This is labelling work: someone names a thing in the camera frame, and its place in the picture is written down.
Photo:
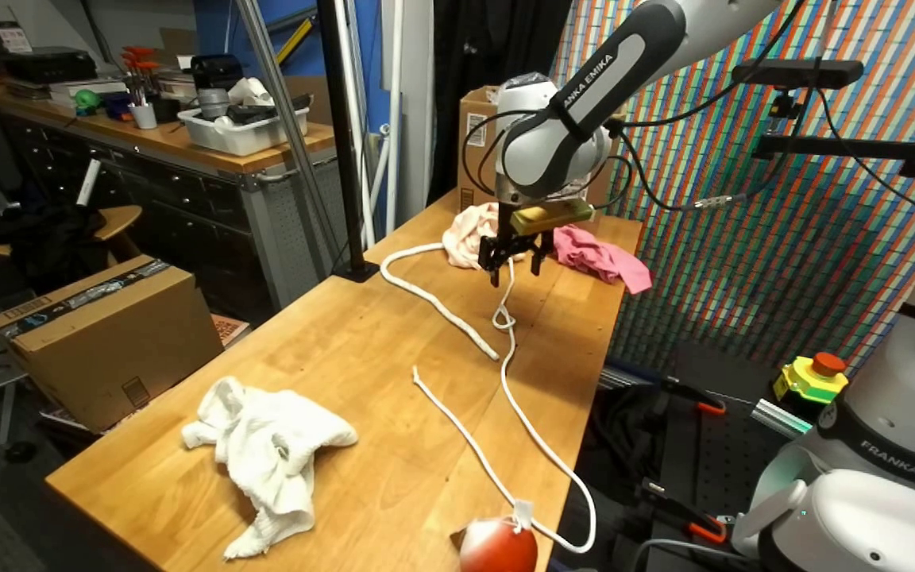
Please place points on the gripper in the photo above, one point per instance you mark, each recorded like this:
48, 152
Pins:
511, 226

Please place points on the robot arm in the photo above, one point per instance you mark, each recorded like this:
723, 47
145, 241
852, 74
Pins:
894, 397

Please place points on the light pink cloth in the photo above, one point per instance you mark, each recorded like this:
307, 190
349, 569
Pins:
467, 234

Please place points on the tall cardboard box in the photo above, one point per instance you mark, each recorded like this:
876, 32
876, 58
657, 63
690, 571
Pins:
476, 135

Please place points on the black pole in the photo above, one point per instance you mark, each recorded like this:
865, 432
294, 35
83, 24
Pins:
340, 143

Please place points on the black curtain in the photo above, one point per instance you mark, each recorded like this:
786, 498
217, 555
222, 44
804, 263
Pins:
489, 48

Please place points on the orange black clamp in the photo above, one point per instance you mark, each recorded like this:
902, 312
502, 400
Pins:
696, 395
684, 512

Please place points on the silver metal pole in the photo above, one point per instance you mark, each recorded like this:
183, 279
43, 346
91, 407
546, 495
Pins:
283, 111

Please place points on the red ball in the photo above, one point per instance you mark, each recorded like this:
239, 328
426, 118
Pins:
497, 550

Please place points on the white plastic bin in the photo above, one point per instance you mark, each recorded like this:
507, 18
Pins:
243, 133

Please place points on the aluminium profile bar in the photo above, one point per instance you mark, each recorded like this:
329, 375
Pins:
779, 419

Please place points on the white towel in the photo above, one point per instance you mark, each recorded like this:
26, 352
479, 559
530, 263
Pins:
267, 449

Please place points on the yellow emergency stop button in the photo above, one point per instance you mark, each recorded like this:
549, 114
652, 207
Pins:
809, 383

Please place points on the workbench with dark drawers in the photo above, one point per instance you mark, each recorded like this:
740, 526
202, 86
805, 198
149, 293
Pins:
187, 191

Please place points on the wooden stool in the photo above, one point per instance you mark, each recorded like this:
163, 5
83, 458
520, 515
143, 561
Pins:
120, 221

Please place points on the white cup with tools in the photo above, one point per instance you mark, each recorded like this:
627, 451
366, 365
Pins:
143, 115

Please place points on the large cardboard box with tape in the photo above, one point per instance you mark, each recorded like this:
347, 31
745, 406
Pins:
108, 334

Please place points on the green round object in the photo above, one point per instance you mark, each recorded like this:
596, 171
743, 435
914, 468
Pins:
86, 99

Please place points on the black garment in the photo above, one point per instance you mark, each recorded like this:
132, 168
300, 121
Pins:
36, 242

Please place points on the black printer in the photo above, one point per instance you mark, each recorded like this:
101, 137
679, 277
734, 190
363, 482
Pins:
48, 65

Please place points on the camera on mount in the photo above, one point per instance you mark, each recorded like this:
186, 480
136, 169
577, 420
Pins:
799, 74

